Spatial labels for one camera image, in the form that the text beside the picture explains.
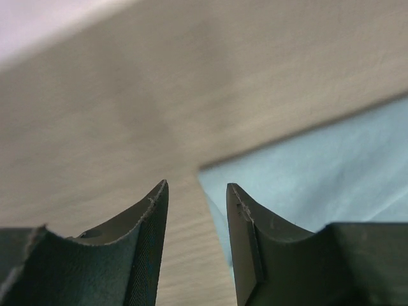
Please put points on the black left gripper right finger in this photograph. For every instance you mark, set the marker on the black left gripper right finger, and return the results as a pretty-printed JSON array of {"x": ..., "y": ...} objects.
[{"x": 276, "y": 262}]

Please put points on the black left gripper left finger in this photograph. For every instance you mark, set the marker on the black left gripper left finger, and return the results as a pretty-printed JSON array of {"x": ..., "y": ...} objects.
[{"x": 115, "y": 263}]

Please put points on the blue t shirt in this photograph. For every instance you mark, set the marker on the blue t shirt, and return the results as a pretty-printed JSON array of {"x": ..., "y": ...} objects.
[{"x": 353, "y": 170}]

